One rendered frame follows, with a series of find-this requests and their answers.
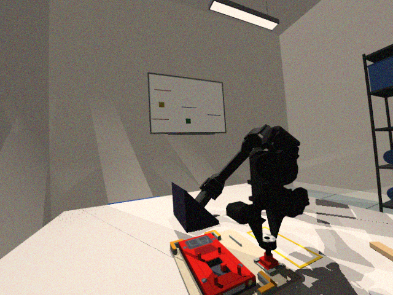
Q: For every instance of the black tyre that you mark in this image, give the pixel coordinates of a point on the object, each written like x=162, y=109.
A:
x=269, y=242

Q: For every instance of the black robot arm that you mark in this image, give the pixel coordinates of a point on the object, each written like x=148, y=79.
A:
x=278, y=165

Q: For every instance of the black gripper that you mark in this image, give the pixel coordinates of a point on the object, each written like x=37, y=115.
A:
x=250, y=214

